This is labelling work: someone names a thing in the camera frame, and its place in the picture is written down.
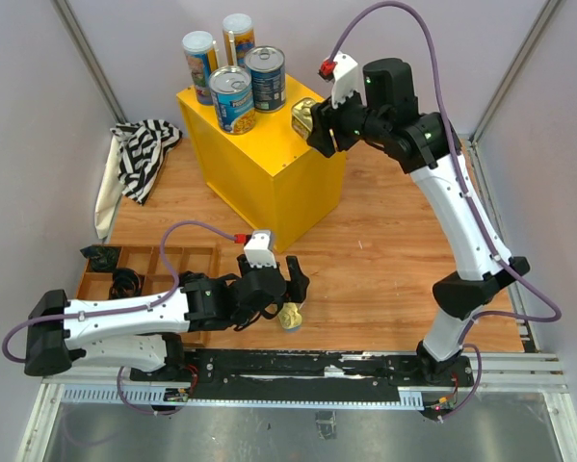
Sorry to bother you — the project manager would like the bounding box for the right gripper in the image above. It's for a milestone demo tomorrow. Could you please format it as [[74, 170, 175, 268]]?
[[307, 80, 389, 157]]

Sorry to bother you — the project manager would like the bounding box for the tall can orange label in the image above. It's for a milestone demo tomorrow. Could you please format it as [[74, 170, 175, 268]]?
[[182, 31, 219, 105]]

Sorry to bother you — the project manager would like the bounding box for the gold sardine tin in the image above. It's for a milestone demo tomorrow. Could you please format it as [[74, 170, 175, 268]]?
[[277, 302, 302, 332], [291, 97, 316, 141]]

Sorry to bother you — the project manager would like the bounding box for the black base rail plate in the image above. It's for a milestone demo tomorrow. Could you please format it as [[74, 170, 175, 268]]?
[[127, 348, 474, 402]]

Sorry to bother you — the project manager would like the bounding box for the blue short can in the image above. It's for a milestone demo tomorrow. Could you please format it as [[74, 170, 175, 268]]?
[[245, 46, 286, 113]]

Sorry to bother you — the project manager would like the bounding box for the corn can with pull tab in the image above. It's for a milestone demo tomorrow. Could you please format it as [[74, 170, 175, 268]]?
[[209, 66, 255, 135]]

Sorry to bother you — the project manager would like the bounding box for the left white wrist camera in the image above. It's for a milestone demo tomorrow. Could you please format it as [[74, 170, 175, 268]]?
[[234, 230, 277, 271]]

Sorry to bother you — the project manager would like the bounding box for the purple cable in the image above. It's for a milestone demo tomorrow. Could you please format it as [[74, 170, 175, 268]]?
[[1, 219, 239, 418], [328, 0, 563, 423]]

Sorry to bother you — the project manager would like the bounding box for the yellow cabinet box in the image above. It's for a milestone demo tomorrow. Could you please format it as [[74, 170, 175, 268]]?
[[176, 76, 346, 252]]

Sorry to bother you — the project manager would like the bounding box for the tall can mixed beans label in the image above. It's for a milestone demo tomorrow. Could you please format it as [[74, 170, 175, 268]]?
[[223, 13, 255, 67]]

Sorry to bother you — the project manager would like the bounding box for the striped black white cloth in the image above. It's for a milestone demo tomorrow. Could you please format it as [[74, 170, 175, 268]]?
[[111, 119, 182, 206]]

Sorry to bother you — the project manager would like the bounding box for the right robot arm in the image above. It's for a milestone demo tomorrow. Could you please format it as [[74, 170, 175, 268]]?
[[306, 53, 530, 385]]

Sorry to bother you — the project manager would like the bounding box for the cream canvas bag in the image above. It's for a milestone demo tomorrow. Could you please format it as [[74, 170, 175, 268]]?
[[94, 136, 123, 240]]

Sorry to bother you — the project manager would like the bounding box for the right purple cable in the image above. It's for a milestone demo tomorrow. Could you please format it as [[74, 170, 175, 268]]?
[[328, 0, 563, 423]]

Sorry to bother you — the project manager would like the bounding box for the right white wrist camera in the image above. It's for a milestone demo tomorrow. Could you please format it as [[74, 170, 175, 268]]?
[[318, 51, 358, 109]]

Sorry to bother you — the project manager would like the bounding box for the green yellow coiled cable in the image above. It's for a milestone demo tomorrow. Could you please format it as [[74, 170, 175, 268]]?
[[109, 268, 144, 299]]

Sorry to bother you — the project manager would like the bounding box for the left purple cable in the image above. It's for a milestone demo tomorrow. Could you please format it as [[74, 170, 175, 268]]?
[[1, 219, 239, 418]]

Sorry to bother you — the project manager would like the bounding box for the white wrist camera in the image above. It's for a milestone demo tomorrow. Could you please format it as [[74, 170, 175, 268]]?
[[318, 51, 358, 109], [234, 230, 277, 271]]

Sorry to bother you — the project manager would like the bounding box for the dark patterned rolled cloth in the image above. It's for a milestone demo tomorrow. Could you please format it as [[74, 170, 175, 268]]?
[[80, 245, 119, 272]]

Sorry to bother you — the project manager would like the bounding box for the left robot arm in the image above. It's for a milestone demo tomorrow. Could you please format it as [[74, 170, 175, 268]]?
[[23, 256, 310, 381]]

